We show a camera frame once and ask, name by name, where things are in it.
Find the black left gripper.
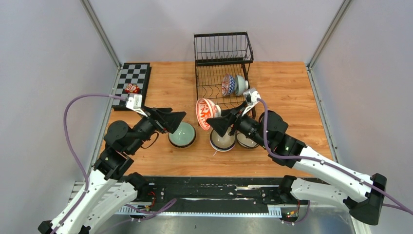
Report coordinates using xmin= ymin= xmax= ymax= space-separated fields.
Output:
xmin=128 ymin=104 xmax=186 ymax=154

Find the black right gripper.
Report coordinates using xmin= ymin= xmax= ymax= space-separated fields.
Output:
xmin=206 ymin=101 xmax=269 ymax=149

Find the orange floral pattern bowl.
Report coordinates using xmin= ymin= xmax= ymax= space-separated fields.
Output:
xmin=195 ymin=98 xmax=222 ymax=131

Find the beige interior bowl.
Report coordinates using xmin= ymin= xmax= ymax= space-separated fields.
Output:
xmin=209 ymin=127 xmax=236 ymax=148

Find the teal dashed pattern bowl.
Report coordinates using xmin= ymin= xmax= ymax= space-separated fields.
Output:
xmin=235 ymin=75 xmax=248 ymax=96

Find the orange geometric pattern bowl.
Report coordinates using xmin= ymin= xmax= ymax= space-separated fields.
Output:
xmin=222 ymin=74 xmax=236 ymax=96

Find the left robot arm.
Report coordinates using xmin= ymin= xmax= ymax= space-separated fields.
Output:
xmin=38 ymin=106 xmax=186 ymax=234

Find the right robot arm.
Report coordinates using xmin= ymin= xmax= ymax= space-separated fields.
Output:
xmin=206 ymin=104 xmax=387 ymax=225

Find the black beige right bowl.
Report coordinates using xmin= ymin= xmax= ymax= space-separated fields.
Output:
xmin=236 ymin=132 xmax=258 ymax=149

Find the white blue striped bowl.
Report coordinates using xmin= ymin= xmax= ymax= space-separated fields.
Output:
xmin=210 ymin=141 xmax=235 ymax=152

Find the red owl toy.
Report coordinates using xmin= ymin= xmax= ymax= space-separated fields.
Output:
xmin=124 ymin=83 xmax=141 ymax=94

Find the black white chessboard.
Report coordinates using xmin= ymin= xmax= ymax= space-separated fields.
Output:
xmin=113 ymin=62 xmax=151 ymax=104

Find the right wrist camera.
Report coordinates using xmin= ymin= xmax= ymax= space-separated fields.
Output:
xmin=242 ymin=88 xmax=261 ymax=116

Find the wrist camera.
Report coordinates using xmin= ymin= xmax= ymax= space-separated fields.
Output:
xmin=126 ymin=94 xmax=148 ymax=117
xmin=242 ymin=88 xmax=261 ymax=116

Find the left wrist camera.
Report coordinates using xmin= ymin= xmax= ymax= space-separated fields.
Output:
xmin=126 ymin=94 xmax=148 ymax=117

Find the black wire dish rack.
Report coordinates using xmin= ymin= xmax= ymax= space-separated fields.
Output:
xmin=193 ymin=32 xmax=254 ymax=110

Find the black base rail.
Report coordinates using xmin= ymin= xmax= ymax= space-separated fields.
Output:
xmin=72 ymin=175 xmax=364 ymax=218

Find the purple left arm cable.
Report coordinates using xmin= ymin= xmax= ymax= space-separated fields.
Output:
xmin=48 ymin=94 xmax=177 ymax=234

